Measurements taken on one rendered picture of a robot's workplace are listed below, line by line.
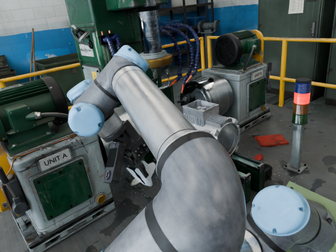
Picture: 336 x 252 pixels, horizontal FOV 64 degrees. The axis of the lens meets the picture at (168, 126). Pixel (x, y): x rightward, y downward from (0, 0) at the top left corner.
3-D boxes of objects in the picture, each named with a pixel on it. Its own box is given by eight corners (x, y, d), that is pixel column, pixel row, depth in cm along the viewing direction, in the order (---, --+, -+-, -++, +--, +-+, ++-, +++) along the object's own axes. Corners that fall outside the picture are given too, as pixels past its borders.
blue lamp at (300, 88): (291, 92, 112) (292, 82, 110) (298, 88, 115) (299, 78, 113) (306, 95, 107) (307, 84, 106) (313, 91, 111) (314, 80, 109)
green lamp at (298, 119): (289, 122, 117) (290, 113, 115) (296, 118, 120) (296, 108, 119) (303, 126, 113) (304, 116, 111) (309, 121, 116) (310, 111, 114)
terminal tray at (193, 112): (183, 121, 120) (181, 106, 118) (199, 113, 126) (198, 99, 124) (203, 128, 112) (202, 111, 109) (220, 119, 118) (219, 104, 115)
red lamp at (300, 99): (290, 103, 113) (291, 92, 112) (297, 98, 117) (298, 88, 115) (305, 105, 109) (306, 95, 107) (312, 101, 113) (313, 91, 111)
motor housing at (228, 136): (179, 154, 124) (175, 116, 117) (207, 139, 135) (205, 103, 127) (213, 170, 110) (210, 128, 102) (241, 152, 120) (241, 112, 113)
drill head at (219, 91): (171, 123, 160) (166, 82, 149) (216, 103, 183) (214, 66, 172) (202, 134, 141) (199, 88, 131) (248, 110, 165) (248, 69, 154)
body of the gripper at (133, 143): (154, 149, 81) (131, 118, 76) (137, 170, 76) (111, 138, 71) (138, 149, 86) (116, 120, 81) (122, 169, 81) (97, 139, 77)
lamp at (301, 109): (290, 113, 115) (290, 103, 113) (296, 108, 119) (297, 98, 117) (304, 116, 111) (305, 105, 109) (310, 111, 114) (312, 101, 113)
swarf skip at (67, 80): (56, 111, 501) (43, 65, 466) (43, 101, 571) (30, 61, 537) (114, 94, 564) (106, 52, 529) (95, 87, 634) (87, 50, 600)
